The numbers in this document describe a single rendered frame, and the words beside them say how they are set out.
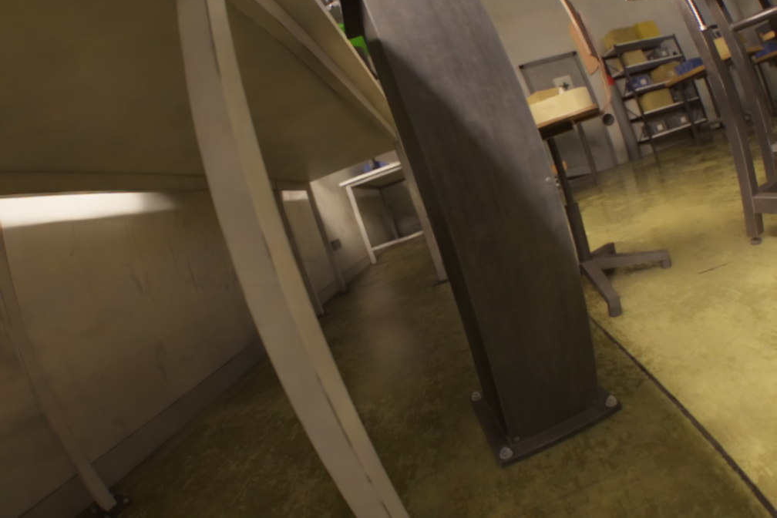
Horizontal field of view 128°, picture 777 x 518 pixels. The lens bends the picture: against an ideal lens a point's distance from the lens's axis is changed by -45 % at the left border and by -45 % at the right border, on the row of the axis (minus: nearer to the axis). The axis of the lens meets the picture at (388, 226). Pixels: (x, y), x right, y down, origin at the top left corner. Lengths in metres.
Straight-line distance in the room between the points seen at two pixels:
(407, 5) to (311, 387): 0.52
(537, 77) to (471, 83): 5.75
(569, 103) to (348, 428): 0.93
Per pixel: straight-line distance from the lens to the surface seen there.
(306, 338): 0.31
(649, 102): 6.43
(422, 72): 0.52
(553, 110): 1.03
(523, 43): 6.46
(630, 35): 6.75
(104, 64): 0.72
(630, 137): 6.34
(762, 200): 1.25
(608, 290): 1.04
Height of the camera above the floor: 0.46
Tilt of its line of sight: 2 degrees down
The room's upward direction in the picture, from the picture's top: 19 degrees counter-clockwise
